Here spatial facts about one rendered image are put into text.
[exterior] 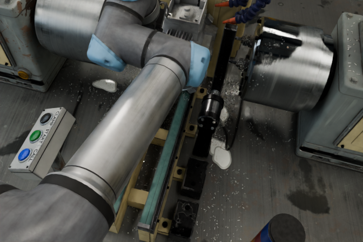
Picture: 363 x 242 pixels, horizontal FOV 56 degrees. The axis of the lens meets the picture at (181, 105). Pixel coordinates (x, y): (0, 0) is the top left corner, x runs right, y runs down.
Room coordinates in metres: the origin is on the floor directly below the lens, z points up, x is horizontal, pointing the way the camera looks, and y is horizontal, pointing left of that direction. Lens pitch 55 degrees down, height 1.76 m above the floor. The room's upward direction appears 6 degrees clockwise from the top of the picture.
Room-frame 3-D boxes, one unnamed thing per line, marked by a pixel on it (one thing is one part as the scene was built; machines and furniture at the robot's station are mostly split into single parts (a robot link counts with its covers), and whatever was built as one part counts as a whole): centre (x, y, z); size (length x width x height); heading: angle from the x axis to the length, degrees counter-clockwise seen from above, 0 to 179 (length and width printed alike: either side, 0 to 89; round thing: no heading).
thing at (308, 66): (0.70, -0.31, 1.04); 0.41 x 0.25 x 0.25; 81
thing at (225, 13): (0.90, 0.00, 0.97); 0.30 x 0.11 x 0.34; 81
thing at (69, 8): (0.80, 0.37, 1.04); 0.37 x 0.25 x 0.25; 81
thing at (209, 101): (0.70, -0.14, 0.92); 0.45 x 0.13 x 0.24; 171
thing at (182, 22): (0.78, 0.02, 1.11); 0.12 x 0.11 x 0.07; 171
